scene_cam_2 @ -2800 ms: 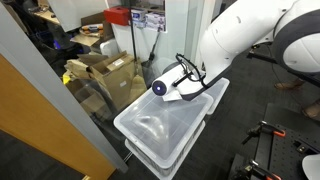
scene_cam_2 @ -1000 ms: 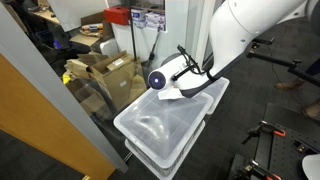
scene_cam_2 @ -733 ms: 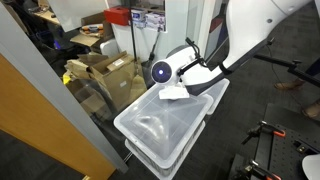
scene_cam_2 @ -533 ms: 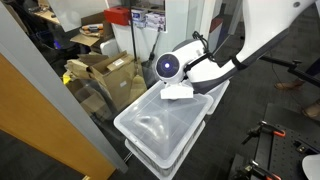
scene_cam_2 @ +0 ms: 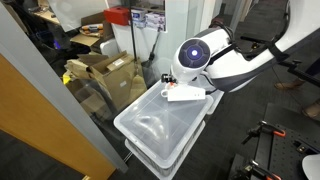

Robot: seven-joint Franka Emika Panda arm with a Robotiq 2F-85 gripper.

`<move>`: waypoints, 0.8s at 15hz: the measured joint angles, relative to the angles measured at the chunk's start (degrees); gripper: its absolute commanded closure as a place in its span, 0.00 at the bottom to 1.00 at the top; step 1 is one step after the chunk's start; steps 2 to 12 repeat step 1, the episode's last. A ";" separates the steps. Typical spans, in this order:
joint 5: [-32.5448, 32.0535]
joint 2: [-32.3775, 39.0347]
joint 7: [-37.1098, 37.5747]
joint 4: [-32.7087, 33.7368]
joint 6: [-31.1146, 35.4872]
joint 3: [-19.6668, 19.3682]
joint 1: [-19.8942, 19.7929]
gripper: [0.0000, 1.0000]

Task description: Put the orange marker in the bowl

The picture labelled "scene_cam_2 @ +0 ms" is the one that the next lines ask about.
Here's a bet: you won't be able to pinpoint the large open cardboard box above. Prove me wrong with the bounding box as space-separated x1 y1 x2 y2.
89 49 148 112

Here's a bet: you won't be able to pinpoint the brown shoe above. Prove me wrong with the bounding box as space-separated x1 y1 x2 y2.
301 99 320 122
274 78 306 91

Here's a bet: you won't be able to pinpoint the grey door frame post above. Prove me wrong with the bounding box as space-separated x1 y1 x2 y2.
0 2 130 174

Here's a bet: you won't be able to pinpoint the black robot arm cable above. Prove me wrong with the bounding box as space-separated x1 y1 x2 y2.
204 18 291 96

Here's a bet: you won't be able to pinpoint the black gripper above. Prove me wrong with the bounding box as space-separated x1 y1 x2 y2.
161 73 175 84

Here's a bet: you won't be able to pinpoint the flattened cardboard pieces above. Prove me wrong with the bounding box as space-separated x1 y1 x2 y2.
64 53 109 116

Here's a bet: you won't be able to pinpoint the small black connector block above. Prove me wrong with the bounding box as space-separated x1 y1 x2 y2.
293 139 310 154

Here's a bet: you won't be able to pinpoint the white board sheet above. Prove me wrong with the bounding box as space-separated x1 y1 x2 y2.
47 0 110 33

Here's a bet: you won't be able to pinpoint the cardboard box with orange items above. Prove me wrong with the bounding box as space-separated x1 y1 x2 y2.
69 11 115 48

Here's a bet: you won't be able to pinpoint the black perforated breadboard plate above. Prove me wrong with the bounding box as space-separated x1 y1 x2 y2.
253 103 320 180

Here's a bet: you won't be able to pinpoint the thin black pole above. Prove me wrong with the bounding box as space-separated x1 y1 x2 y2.
129 0 139 63

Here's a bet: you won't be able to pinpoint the black clamp with orange handle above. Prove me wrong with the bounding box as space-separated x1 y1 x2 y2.
241 120 287 145
233 159 283 180

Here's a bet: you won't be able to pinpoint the white plastic container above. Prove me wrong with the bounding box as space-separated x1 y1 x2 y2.
99 38 121 58

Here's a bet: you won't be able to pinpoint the black handled dustpan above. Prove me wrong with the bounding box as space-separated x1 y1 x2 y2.
142 29 162 88

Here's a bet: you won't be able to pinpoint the grey plastic storage bin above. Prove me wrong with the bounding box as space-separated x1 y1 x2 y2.
124 121 206 180

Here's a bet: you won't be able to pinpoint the red metal box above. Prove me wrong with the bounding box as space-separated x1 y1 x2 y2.
103 5 131 27

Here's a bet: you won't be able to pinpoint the orange wooden door panel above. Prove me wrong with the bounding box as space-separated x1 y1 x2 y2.
0 53 116 180

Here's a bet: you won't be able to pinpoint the white printed carton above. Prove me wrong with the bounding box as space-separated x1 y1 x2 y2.
130 8 147 29
145 12 167 32

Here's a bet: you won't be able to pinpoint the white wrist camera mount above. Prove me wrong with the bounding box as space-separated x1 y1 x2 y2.
160 87 206 102

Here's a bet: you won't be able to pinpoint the black camera stand bar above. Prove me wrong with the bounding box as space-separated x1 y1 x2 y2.
279 59 320 88

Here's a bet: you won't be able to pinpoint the translucent plastic storage bin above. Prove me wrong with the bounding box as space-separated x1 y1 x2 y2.
113 79 225 169

